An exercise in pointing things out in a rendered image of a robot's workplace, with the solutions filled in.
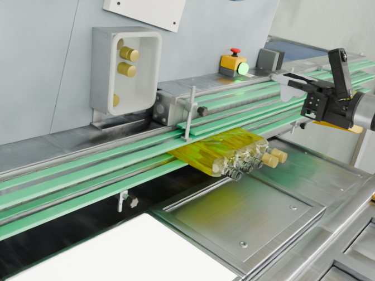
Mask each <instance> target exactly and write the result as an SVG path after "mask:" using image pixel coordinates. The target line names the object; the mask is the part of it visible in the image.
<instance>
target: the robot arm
mask: <svg viewBox="0 0 375 281"><path fill-rule="evenodd" d="M328 57H329V62H330V66H331V71H332V74H333V80H334V83H331V82H329V81H324V80H321V79H317V78H314V77H310V76H305V75H301V74H295V73H291V72H289V73H286V74H283V75H276V76H272V77H271V79H272V80H274V81H276V82H278V83H280V92H281V100H282V101H283V102H289V101H290V99H291V98H292V97H293V96H295V97H296V98H298V99H299V98H301V97H303V96H304V95H305V94H306V93H307V97H306V99H305V100H304V104H303V107H302V110H301V114H300V115H302V116H303V117H307V118H309V119H312V120H315V121H317V122H327V123H330V124H333V125H336V126H338V127H341V128H344V129H347V130H348V129H349V128H352V127H353V125H357V126H359V127H362V128H365V129H369V130H372V131H374V132H375V95H373V94H370V93H363V92H360V91H358V92H356V93H355V94H354V93H353V88H352V82H351V79H350V73H349V68H348V63H347V55H346V51H345V49H344V48H337V49H333V50H330V51H329V52H328ZM352 96H353V97H352ZM351 97H352V98H351ZM345 98H346V99H345ZM348 98H349V99H348ZM344 99H345V100H344ZM306 113H307V114H309V115H310V114H312V113H314V115H315V116H316V117H315V118H312V117H309V116H307V115H305V114H306Z"/></svg>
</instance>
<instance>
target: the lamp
mask: <svg viewBox="0 0 375 281"><path fill-rule="evenodd" d="M248 68H249V67H248V65H247V64H246V63H244V62H240V63H239V65H238V67H237V73H239V74H242V75H244V74H246V73H247V72H248Z"/></svg>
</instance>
